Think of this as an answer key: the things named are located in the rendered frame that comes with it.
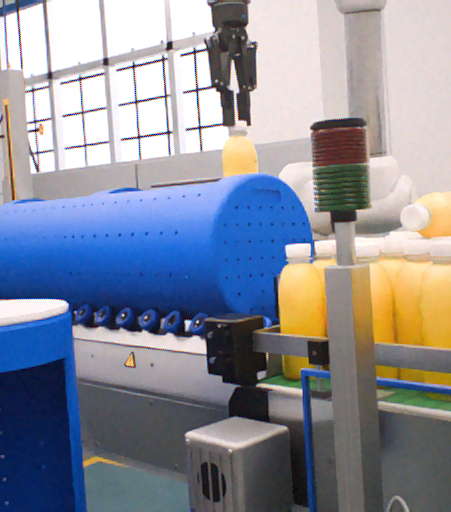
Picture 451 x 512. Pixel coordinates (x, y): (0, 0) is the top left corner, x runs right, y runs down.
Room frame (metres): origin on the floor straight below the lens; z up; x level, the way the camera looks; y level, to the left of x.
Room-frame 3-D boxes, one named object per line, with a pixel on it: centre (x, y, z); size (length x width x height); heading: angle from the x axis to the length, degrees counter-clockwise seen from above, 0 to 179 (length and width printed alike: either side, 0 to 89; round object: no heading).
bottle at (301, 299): (1.21, -0.12, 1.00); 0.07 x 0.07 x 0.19
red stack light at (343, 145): (0.86, -0.14, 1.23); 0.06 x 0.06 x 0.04
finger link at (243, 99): (1.57, -0.06, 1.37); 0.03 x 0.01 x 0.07; 45
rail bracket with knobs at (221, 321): (1.21, -0.01, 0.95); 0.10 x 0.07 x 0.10; 135
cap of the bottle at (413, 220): (1.15, -0.29, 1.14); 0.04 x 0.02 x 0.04; 46
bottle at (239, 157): (1.55, -0.04, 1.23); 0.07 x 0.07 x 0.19
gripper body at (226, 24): (1.55, -0.04, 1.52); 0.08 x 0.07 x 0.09; 135
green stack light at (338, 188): (0.86, -0.14, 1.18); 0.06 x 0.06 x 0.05
